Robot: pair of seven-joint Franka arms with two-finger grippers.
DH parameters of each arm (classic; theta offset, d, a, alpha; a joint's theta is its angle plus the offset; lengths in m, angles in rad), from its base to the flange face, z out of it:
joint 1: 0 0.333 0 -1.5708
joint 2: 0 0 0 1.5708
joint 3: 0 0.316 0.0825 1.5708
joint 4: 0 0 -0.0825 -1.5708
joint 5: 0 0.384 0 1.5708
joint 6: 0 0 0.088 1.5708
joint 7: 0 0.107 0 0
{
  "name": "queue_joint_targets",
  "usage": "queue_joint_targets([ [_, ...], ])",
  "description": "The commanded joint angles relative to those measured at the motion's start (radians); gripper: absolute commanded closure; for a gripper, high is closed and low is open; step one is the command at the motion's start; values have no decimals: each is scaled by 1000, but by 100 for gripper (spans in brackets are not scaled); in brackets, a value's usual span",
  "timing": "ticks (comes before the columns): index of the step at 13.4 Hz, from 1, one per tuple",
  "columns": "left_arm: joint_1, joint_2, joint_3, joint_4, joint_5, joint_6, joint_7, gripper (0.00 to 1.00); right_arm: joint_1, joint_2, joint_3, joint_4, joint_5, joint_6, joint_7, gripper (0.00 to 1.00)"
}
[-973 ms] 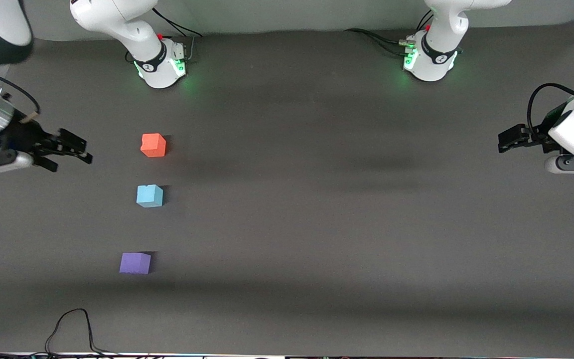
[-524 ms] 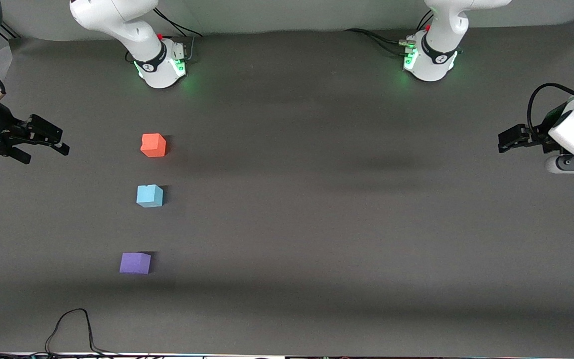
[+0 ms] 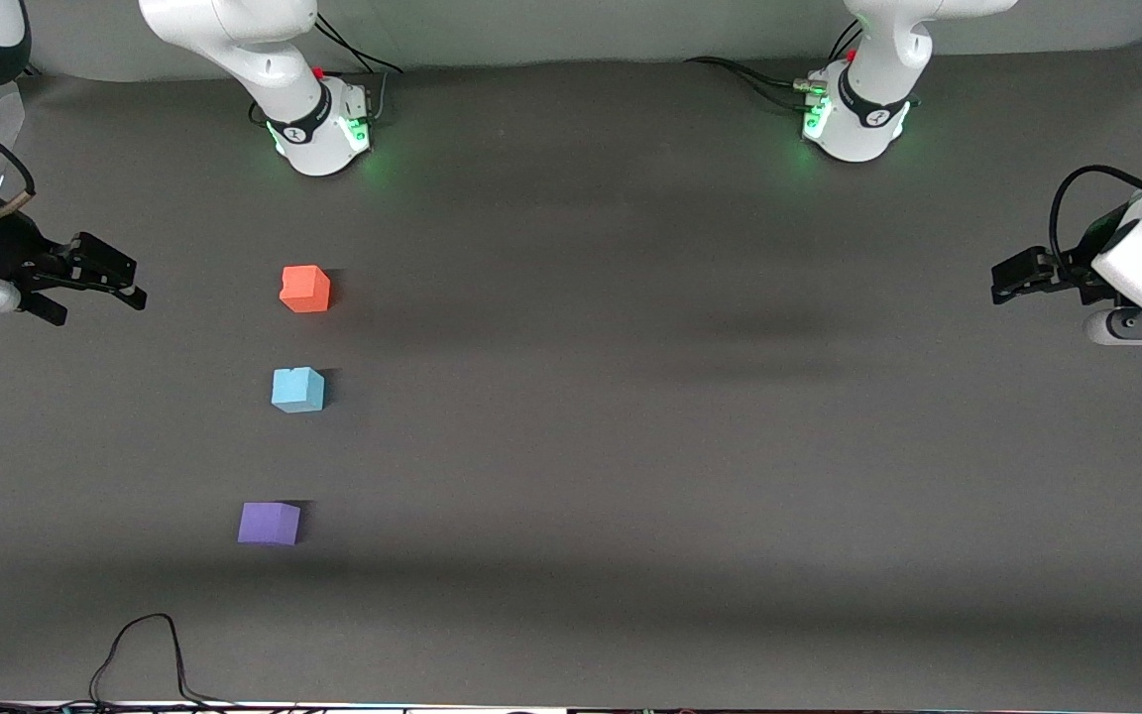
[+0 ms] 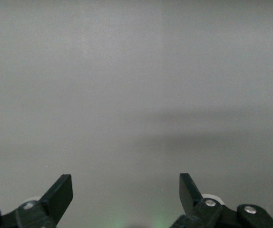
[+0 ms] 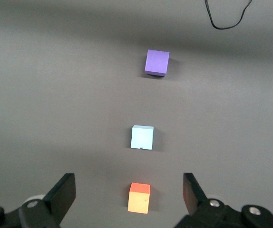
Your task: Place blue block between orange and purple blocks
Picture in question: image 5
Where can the light blue foam block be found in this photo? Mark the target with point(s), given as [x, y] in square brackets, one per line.
[142, 137]

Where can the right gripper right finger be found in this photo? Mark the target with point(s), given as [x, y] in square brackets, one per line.
[194, 197]

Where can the orange foam block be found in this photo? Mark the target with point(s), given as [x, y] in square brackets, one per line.
[139, 199]

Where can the purple foam block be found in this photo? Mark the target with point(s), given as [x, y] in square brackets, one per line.
[156, 63]

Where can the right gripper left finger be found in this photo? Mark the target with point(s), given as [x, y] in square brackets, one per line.
[60, 197]

